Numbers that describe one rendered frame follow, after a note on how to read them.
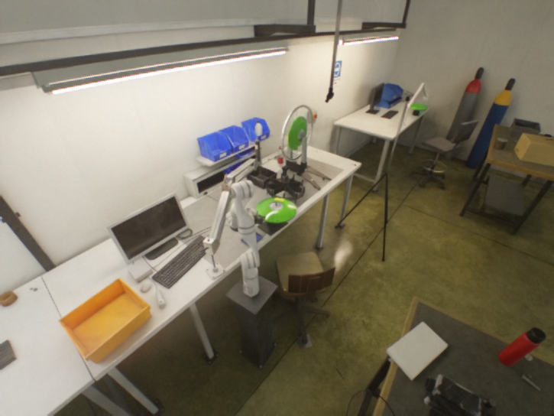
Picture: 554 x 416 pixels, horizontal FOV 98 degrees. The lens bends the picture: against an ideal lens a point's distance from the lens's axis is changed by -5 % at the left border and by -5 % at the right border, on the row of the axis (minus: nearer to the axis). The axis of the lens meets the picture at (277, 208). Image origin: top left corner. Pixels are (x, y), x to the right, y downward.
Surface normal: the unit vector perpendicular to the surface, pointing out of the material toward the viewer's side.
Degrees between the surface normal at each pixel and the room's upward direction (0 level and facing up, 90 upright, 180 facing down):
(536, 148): 90
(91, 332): 0
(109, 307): 0
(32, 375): 0
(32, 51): 90
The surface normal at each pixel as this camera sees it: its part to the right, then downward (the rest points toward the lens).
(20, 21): 0.76, 0.39
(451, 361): 0.00, -0.79
